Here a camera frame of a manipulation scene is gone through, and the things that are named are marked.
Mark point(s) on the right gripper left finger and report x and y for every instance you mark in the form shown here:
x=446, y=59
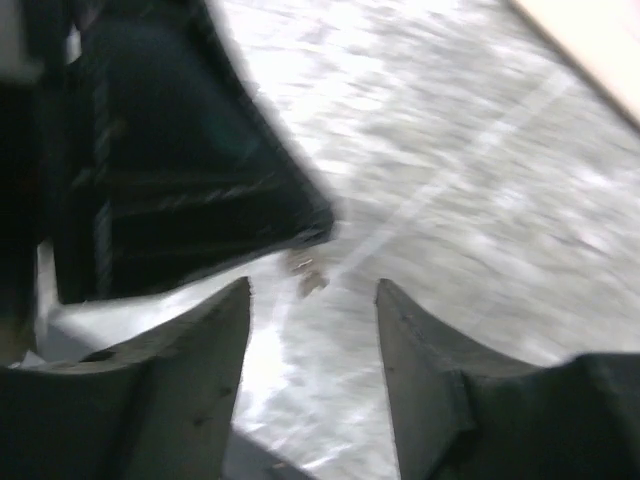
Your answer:
x=157, y=406

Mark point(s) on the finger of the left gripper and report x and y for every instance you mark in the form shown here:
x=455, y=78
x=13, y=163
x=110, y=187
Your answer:
x=172, y=171

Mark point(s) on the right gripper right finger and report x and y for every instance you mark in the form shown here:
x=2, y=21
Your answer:
x=461, y=410

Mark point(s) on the beige three-tier shelf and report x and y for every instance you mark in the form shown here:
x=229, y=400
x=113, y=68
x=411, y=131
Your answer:
x=600, y=37

